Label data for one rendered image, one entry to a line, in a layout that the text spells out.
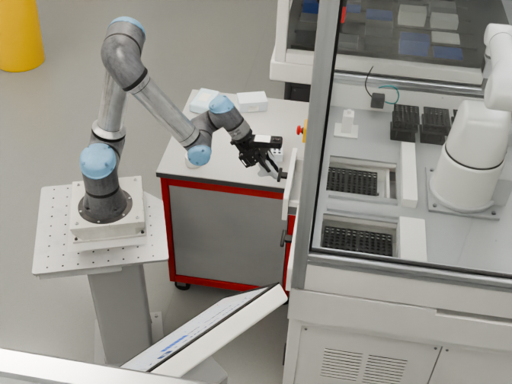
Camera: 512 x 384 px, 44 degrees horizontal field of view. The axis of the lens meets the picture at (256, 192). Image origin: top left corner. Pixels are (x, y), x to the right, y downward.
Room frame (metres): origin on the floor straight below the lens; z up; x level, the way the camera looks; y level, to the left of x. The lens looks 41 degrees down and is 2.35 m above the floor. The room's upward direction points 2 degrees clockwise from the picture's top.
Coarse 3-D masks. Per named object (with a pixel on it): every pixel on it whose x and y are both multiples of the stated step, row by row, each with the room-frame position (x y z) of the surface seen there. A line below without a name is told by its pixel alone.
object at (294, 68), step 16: (288, 0) 2.55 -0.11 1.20; (288, 16) 2.55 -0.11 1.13; (272, 64) 2.56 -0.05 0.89; (288, 64) 2.55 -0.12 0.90; (304, 64) 2.54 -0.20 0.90; (272, 80) 2.56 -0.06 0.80; (288, 80) 2.54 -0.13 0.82; (304, 80) 2.53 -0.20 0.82; (288, 96) 2.57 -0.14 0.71; (304, 96) 2.56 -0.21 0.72
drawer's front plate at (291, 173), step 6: (294, 150) 1.86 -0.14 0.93; (294, 156) 1.82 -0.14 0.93; (294, 162) 1.79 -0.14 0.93; (294, 168) 1.80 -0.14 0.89; (288, 174) 1.72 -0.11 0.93; (294, 174) 1.84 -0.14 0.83; (288, 180) 1.69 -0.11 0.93; (288, 186) 1.66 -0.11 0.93; (288, 192) 1.62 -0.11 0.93; (288, 198) 1.60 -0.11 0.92; (288, 204) 1.62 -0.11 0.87; (282, 216) 1.60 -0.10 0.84
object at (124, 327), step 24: (144, 192) 1.78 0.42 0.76; (72, 240) 1.52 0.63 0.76; (120, 240) 1.53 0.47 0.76; (144, 240) 1.53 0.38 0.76; (96, 288) 1.51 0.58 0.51; (120, 288) 1.53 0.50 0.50; (144, 288) 1.57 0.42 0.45; (96, 312) 1.52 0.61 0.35; (120, 312) 1.53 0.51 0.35; (144, 312) 1.54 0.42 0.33; (96, 336) 1.65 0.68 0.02; (120, 336) 1.52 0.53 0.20; (144, 336) 1.54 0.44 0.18; (96, 360) 1.52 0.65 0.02; (120, 360) 1.52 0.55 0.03
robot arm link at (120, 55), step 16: (112, 48) 1.63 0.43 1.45; (128, 48) 1.64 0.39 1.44; (112, 64) 1.61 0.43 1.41; (128, 64) 1.61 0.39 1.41; (128, 80) 1.59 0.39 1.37; (144, 80) 1.61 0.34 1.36; (144, 96) 1.60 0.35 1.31; (160, 96) 1.62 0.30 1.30; (160, 112) 1.60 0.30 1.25; (176, 112) 1.62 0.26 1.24; (176, 128) 1.60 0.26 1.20; (192, 128) 1.63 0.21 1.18; (192, 144) 1.60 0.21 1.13; (208, 144) 1.63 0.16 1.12; (192, 160) 1.58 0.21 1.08; (208, 160) 1.59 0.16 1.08
